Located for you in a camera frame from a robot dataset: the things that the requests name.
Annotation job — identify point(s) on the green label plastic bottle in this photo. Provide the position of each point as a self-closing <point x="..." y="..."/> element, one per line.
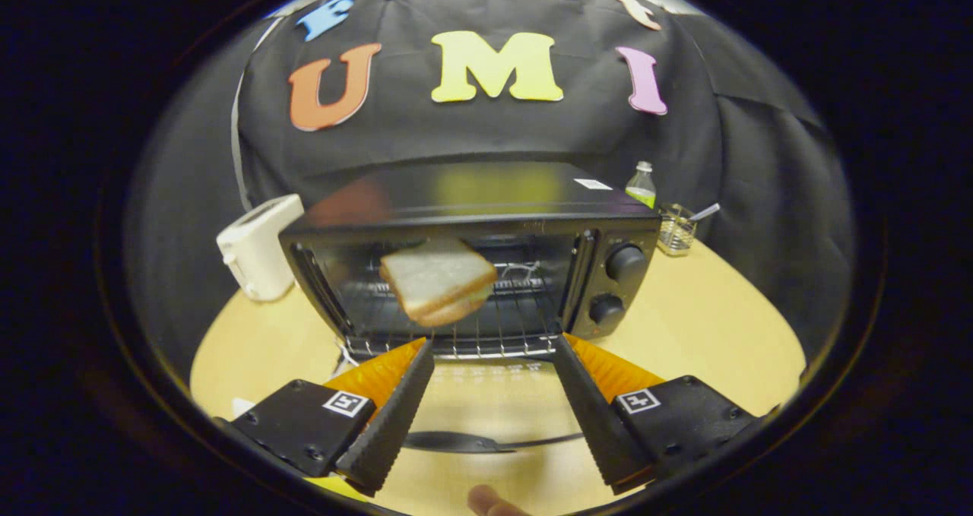
<point x="642" y="193"/>

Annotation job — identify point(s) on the toast sandwich with lettuce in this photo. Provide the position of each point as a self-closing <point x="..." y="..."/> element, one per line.
<point x="437" y="280"/>

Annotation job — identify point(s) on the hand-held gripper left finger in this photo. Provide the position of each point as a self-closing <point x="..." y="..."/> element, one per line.
<point x="391" y="421"/>

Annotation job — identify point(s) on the black backdrop cloth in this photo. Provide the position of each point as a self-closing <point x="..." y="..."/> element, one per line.
<point x="486" y="128"/>

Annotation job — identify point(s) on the metal spoon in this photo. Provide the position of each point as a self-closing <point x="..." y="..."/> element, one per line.
<point x="707" y="211"/>

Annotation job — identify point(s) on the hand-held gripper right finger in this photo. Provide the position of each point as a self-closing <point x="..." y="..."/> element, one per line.
<point x="597" y="425"/>

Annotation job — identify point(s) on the black toaster oven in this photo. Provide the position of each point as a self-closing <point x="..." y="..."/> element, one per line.
<point x="494" y="189"/>

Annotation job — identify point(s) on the clear glass holder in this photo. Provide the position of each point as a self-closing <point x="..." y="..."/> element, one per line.
<point x="675" y="235"/>

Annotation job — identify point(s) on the white pop-up toaster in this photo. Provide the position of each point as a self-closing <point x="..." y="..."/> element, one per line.
<point x="258" y="250"/>

